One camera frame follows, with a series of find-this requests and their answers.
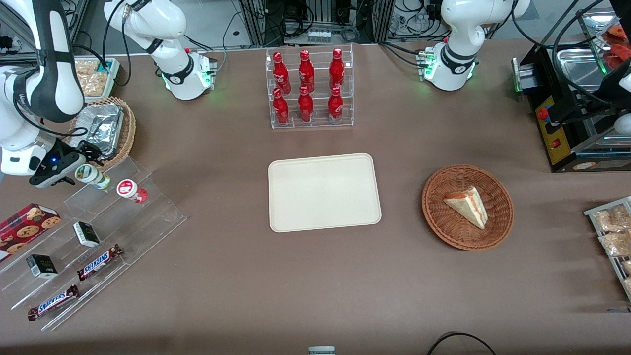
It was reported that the small black box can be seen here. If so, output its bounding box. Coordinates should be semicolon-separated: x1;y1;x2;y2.
73;221;101;248
26;254;58;280

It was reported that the steel tray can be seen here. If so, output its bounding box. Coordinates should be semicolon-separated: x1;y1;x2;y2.
556;48;609;94

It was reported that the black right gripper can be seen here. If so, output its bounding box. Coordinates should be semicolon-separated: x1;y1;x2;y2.
46;140;105;167

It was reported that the light tan wicker basket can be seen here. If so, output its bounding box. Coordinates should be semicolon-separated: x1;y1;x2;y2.
67;97;137;173

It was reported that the red cola bottle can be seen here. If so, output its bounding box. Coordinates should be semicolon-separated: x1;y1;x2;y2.
273;51;291;94
299;49;315;93
273;88;290;125
298;86;314;123
329;48;345;92
328;86;344;124

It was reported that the green-label yogurt cup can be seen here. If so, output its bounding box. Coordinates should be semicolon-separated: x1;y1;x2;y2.
75;164;111;191

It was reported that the clear bagged snack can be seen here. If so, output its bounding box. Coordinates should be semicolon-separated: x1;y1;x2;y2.
593;205;631;232
598;231;631;257

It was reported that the Snickers bar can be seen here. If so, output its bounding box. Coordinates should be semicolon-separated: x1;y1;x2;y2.
77;244;123;282
28;284;80;321

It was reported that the grey wire rack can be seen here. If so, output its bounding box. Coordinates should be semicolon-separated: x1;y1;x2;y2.
584;196;631;301

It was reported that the aluminium foil tray stack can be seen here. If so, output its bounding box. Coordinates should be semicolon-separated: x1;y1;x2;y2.
69;103;125;159

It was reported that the red-label yogurt cup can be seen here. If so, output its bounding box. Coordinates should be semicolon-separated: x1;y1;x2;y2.
116;179;148;204

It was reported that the red food packet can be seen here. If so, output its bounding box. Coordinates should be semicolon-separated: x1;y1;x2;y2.
604;25;631;70

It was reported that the black cable loop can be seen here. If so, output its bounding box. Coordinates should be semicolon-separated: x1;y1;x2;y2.
426;332;498;355

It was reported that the clear acrylic bottle rack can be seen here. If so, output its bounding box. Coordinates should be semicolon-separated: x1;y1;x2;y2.
265;43;354;130

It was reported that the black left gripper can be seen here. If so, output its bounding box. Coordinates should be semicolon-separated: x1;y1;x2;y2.
546;89;620;125

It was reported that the clear acrylic stepped stand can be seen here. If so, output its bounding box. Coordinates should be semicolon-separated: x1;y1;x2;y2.
0;157;187;332

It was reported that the round brown wicker basket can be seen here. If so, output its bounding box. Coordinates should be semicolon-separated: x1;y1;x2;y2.
421;164;515;252

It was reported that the red cookie box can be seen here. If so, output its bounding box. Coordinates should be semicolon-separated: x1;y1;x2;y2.
0;203;62;263

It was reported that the beige plastic tray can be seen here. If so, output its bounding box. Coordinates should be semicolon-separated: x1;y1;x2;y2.
268;153;382;233

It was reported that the black machine yellow panel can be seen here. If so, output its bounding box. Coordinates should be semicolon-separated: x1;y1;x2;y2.
513;44;631;173

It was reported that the white snack bin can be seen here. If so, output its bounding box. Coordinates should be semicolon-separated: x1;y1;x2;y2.
74;57;121;103

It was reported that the wrapped sandwich wedge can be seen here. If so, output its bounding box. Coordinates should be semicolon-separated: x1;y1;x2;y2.
443;186;489;230

